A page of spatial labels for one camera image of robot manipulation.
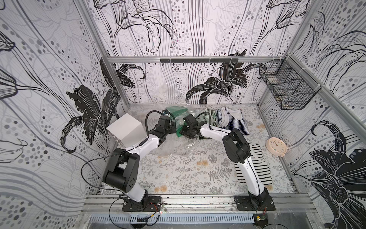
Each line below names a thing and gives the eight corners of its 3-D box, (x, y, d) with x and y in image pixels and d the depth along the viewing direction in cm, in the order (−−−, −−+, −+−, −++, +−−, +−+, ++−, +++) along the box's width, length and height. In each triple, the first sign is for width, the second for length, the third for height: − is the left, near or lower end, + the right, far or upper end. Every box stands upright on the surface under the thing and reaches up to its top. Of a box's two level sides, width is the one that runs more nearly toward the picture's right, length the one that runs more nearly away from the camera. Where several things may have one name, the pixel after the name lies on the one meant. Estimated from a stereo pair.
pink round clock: (266, 153, 93) (269, 150, 90) (265, 138, 100) (268, 135, 97) (285, 157, 91) (288, 155, 88) (283, 142, 98) (286, 139, 95)
